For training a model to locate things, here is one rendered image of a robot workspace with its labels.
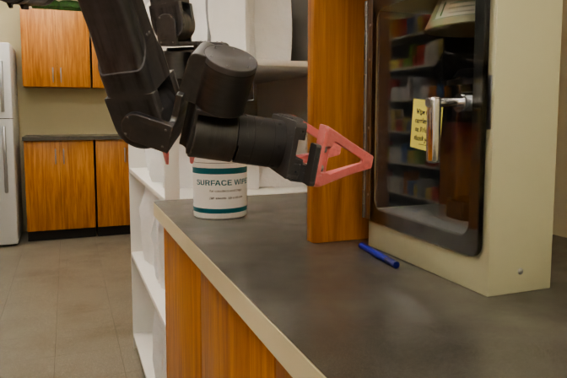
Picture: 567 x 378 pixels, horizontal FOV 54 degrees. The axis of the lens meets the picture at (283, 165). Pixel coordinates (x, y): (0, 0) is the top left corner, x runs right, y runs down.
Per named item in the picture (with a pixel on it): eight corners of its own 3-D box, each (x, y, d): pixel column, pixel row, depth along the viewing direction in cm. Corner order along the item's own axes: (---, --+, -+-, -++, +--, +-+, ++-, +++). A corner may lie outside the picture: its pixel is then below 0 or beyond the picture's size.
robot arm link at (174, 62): (167, 50, 106) (155, 45, 100) (202, 48, 105) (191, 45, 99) (168, 86, 107) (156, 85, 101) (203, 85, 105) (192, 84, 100)
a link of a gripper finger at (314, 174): (360, 127, 69) (288, 116, 66) (386, 135, 62) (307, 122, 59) (349, 181, 70) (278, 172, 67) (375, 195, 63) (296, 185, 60)
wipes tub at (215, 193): (238, 208, 145) (238, 151, 143) (254, 218, 133) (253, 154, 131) (188, 212, 140) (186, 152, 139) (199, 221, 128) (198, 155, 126)
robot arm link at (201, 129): (176, 136, 66) (178, 165, 62) (187, 85, 63) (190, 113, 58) (233, 144, 68) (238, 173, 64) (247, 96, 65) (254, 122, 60)
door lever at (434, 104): (464, 163, 77) (452, 161, 79) (467, 93, 76) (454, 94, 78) (431, 164, 75) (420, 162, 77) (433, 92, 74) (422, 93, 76)
